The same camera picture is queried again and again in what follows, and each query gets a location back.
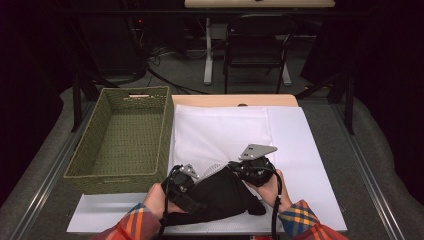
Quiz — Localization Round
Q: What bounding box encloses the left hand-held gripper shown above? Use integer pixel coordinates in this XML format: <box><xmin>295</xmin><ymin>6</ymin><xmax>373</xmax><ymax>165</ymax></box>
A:
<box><xmin>161</xmin><ymin>163</ymin><xmax>206</xmax><ymax>215</ymax></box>

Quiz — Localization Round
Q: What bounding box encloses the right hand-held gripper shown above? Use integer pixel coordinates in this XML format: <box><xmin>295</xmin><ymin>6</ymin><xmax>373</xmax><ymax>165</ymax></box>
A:
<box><xmin>228</xmin><ymin>143</ymin><xmax>278</xmax><ymax>188</ymax></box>

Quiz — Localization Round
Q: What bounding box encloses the white and black mesh garment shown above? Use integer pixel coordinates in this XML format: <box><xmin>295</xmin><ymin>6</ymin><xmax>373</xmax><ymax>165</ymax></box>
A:
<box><xmin>165</xmin><ymin>105</ymin><xmax>276</xmax><ymax>228</ymax></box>

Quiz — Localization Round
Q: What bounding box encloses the person's right hand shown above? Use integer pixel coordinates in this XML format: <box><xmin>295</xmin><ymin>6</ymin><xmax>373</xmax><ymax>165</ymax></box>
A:
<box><xmin>246</xmin><ymin>169</ymin><xmax>294</xmax><ymax>214</ymax></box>

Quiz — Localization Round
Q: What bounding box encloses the person's left hand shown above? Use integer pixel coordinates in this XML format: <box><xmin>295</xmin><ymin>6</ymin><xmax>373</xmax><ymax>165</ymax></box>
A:
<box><xmin>143</xmin><ymin>182</ymin><xmax>187</xmax><ymax>220</ymax></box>

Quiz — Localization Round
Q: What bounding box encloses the white board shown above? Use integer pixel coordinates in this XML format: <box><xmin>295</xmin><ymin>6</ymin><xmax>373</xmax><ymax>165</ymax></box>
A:
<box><xmin>66</xmin><ymin>104</ymin><xmax>348</xmax><ymax>234</ymax></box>

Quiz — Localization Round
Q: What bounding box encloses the green woven basket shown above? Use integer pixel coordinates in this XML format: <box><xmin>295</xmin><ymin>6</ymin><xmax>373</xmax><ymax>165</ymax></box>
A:
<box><xmin>63</xmin><ymin>85</ymin><xmax>175</xmax><ymax>196</ymax></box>

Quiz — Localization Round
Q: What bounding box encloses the black metal stand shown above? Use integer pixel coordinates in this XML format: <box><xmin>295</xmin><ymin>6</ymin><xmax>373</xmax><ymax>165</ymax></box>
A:
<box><xmin>294</xmin><ymin>70</ymin><xmax>355</xmax><ymax>136</ymax></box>
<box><xmin>70</xmin><ymin>68</ymin><xmax>103</xmax><ymax>133</ymax></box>

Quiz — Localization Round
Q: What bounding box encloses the black folding chair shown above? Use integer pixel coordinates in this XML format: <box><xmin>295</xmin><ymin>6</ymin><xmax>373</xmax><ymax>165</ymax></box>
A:
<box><xmin>223</xmin><ymin>13</ymin><xmax>298</xmax><ymax>95</ymax></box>

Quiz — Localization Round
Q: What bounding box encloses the black equipment with red light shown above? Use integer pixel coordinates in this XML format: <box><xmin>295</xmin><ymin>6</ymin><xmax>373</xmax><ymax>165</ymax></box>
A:
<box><xmin>78</xmin><ymin>14</ymin><xmax>149</xmax><ymax>78</ymax></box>

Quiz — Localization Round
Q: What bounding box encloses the black curtain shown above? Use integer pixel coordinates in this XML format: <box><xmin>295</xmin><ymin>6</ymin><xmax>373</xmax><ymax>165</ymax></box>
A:
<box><xmin>0</xmin><ymin>0</ymin><xmax>66</xmax><ymax>208</ymax></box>
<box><xmin>299</xmin><ymin>0</ymin><xmax>424</xmax><ymax>206</ymax></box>

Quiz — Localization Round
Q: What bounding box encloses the light desk with white legs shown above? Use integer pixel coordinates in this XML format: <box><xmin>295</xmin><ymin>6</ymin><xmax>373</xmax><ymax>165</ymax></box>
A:
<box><xmin>184</xmin><ymin>0</ymin><xmax>336</xmax><ymax>87</ymax></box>

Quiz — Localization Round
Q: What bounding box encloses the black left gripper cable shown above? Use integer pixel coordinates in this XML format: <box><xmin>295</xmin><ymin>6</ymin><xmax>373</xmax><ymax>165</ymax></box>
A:
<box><xmin>157</xmin><ymin>164</ymin><xmax>178</xmax><ymax>240</ymax></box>

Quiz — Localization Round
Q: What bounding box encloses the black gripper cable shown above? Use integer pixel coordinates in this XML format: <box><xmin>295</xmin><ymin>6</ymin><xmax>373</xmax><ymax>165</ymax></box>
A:
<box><xmin>270</xmin><ymin>170</ymin><xmax>285</xmax><ymax>240</ymax></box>
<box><xmin>157</xmin><ymin>164</ymin><xmax>178</xmax><ymax>240</ymax></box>

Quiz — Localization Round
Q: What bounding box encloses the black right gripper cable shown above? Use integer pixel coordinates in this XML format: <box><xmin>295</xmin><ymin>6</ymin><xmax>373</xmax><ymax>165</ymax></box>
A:
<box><xmin>270</xmin><ymin>170</ymin><xmax>285</xmax><ymax>240</ymax></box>

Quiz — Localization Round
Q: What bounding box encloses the black floor cable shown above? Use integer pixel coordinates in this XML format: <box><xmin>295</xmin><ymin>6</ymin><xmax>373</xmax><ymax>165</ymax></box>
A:
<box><xmin>145</xmin><ymin>46</ymin><xmax>209</xmax><ymax>96</ymax></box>

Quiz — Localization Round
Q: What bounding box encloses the metal rail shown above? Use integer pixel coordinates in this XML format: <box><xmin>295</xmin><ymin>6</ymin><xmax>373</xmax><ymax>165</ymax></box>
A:
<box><xmin>332</xmin><ymin>99</ymin><xmax>407</xmax><ymax>240</ymax></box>
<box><xmin>9</xmin><ymin>99</ymin><xmax>98</xmax><ymax>240</ymax></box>

